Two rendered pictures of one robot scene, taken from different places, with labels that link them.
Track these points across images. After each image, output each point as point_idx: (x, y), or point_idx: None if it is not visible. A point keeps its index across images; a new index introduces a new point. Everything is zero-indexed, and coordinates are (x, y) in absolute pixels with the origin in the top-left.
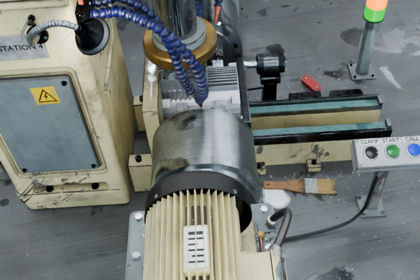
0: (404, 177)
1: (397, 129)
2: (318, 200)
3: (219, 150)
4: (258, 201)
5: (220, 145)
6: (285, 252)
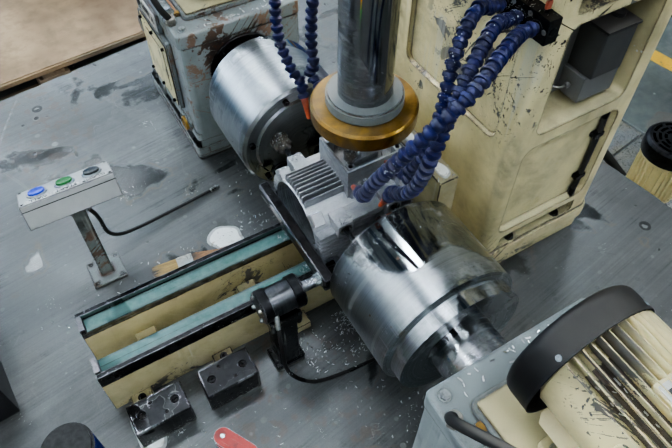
0: (63, 327)
1: (72, 412)
2: (173, 253)
3: (249, 60)
4: (243, 225)
5: (251, 65)
6: (194, 188)
